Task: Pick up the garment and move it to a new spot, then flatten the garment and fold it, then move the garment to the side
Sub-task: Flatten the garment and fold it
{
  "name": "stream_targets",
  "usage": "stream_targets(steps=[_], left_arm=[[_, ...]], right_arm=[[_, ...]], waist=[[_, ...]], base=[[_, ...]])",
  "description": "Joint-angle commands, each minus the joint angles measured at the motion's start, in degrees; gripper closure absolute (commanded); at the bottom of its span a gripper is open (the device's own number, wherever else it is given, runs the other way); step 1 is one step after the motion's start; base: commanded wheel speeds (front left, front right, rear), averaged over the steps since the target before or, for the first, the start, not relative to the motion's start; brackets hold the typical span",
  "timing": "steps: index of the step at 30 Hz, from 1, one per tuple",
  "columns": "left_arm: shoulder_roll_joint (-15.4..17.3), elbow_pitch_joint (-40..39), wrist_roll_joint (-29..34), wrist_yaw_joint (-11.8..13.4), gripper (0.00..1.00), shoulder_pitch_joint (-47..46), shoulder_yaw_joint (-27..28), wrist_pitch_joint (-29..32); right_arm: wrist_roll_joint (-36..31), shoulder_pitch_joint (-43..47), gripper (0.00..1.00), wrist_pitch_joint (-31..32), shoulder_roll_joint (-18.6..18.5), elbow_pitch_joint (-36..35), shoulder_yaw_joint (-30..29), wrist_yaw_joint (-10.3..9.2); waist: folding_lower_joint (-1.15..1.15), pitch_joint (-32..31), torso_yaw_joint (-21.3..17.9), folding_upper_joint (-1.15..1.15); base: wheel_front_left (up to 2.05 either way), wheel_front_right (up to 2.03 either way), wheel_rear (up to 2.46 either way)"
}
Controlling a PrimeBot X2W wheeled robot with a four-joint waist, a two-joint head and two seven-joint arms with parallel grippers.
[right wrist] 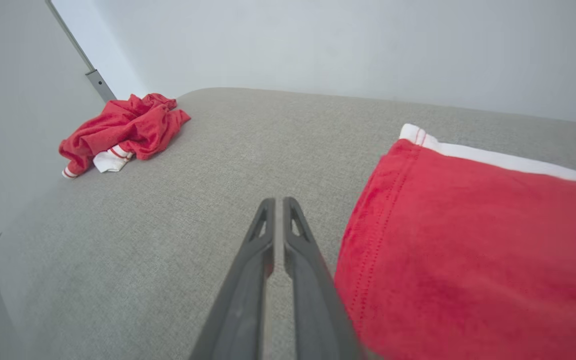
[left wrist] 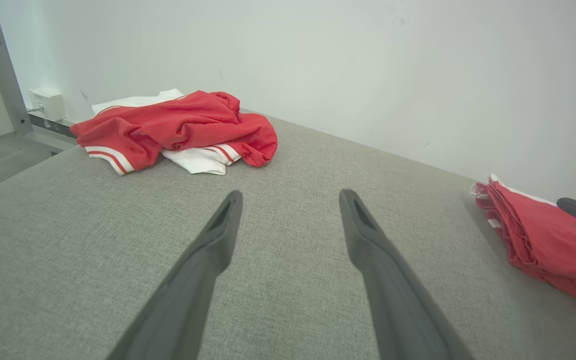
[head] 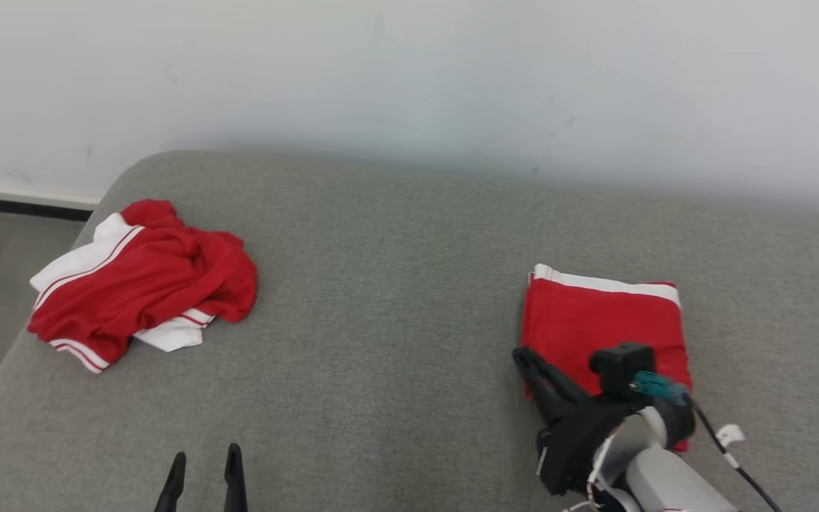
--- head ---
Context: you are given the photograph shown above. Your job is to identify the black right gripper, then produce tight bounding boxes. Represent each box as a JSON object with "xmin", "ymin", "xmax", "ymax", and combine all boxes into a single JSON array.
[{"xmin": 513, "ymin": 346, "xmax": 696, "ymax": 497}]

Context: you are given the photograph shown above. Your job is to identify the black skirting strip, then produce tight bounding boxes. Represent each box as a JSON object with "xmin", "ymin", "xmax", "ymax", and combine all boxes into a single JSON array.
[{"xmin": 0, "ymin": 193, "xmax": 95, "ymax": 222}]

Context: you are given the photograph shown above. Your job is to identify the red garment wide white band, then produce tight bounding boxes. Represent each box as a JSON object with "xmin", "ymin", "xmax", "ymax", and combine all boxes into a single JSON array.
[{"xmin": 520, "ymin": 263, "xmax": 695, "ymax": 454}]

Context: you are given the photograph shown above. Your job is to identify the grey fabric sofa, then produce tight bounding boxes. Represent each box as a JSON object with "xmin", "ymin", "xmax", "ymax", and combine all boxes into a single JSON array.
[{"xmin": 0, "ymin": 149, "xmax": 819, "ymax": 512}]

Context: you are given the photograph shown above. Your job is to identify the teal cable plug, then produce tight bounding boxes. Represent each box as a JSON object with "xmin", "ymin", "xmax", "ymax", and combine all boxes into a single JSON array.
[{"xmin": 629, "ymin": 370, "xmax": 690, "ymax": 408}]

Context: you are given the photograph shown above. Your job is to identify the red garment white striped sleeves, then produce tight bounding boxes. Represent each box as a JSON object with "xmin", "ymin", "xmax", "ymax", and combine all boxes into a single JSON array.
[{"xmin": 26, "ymin": 198, "xmax": 259, "ymax": 375}]

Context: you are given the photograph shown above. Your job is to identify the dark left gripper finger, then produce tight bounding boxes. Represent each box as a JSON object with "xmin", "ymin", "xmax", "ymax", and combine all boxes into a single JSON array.
[
  {"xmin": 223, "ymin": 442, "xmax": 249, "ymax": 512},
  {"xmin": 153, "ymin": 451, "xmax": 188, "ymax": 512}
]

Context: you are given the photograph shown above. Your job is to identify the white cable tag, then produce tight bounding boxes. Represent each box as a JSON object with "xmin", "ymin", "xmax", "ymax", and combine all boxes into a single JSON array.
[{"xmin": 715, "ymin": 424, "xmax": 746, "ymax": 470}]

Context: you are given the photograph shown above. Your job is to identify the thin black cable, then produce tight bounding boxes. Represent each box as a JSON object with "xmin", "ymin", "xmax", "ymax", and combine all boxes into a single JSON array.
[{"xmin": 685, "ymin": 400, "xmax": 784, "ymax": 512}]

